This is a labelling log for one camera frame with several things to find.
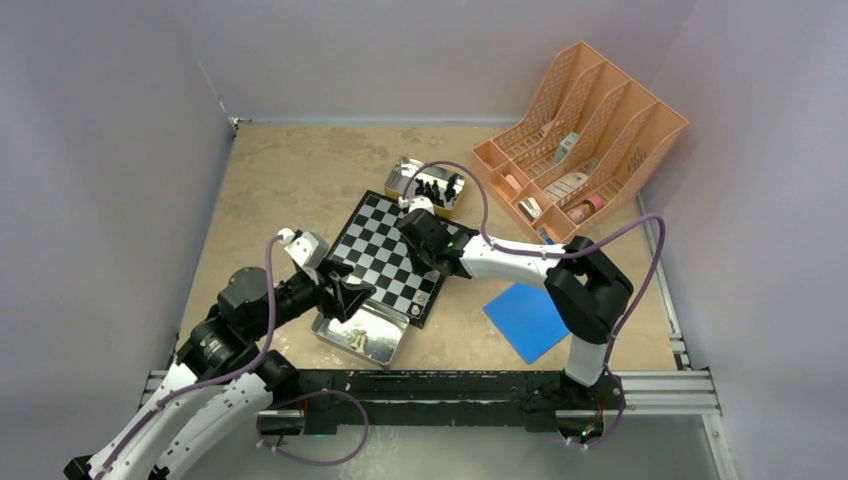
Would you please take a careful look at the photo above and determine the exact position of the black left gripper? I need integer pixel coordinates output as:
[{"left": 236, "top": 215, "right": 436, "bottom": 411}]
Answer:
[{"left": 249, "top": 256, "right": 374, "bottom": 338}]

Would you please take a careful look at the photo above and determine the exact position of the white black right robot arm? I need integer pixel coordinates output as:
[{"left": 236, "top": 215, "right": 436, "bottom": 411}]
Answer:
[{"left": 395, "top": 209, "right": 634, "bottom": 407}]

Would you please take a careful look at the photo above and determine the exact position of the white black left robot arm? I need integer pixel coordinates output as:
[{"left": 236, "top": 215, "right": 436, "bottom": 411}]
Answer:
[{"left": 63, "top": 260, "right": 375, "bottom": 479}]

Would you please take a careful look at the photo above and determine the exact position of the white chess pieces pile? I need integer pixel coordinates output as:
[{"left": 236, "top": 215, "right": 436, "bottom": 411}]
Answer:
[{"left": 347, "top": 329, "right": 368, "bottom": 355}]

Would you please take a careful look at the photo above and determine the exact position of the black white chess board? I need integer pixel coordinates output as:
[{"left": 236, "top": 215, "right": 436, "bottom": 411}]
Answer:
[{"left": 330, "top": 190, "right": 444, "bottom": 328}]

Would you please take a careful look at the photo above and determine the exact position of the black chess pieces pile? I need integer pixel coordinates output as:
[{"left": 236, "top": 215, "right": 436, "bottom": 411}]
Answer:
[{"left": 414, "top": 174, "right": 459, "bottom": 208}]

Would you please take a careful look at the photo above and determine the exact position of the silver lilac metal tin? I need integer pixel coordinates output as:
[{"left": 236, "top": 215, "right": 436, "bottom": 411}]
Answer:
[{"left": 311, "top": 300, "right": 410, "bottom": 370}]

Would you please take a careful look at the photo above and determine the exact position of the yellow metal tin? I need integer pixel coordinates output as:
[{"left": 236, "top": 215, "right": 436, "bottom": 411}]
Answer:
[{"left": 384, "top": 157, "right": 466, "bottom": 219}]

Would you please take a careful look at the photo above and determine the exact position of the blue mat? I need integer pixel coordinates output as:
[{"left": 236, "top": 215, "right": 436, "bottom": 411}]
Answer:
[{"left": 483, "top": 284, "right": 569, "bottom": 364}]

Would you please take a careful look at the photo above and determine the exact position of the pink desk file organizer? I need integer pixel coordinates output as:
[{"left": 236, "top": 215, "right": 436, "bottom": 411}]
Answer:
[{"left": 471, "top": 42, "right": 689, "bottom": 243}]

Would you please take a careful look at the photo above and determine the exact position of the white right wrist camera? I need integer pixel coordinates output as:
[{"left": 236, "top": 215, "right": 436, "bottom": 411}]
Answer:
[{"left": 398, "top": 196, "right": 435, "bottom": 215}]

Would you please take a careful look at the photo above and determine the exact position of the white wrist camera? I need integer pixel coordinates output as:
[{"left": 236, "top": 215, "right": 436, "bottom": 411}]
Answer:
[
  {"left": 277, "top": 228, "right": 329, "bottom": 269},
  {"left": 398, "top": 196, "right": 435, "bottom": 215}
]

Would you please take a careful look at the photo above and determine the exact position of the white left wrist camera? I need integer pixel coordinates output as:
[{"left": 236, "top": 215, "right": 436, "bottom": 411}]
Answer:
[{"left": 277, "top": 228, "right": 329, "bottom": 269}]

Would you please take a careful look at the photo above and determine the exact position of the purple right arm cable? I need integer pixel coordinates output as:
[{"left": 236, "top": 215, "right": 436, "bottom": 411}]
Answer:
[{"left": 400, "top": 160, "right": 667, "bottom": 450}]

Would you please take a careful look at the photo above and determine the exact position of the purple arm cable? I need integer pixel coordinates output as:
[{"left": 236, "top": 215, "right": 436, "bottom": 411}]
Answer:
[
  {"left": 92, "top": 231, "right": 370, "bottom": 480},
  {"left": 400, "top": 160, "right": 667, "bottom": 450}
]

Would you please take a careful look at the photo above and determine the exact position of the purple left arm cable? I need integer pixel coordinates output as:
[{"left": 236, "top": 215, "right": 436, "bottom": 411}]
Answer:
[{"left": 92, "top": 231, "right": 370, "bottom": 480}]

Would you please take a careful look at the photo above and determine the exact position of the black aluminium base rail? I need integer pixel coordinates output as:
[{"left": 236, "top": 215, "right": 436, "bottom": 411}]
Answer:
[{"left": 119, "top": 367, "right": 737, "bottom": 480}]

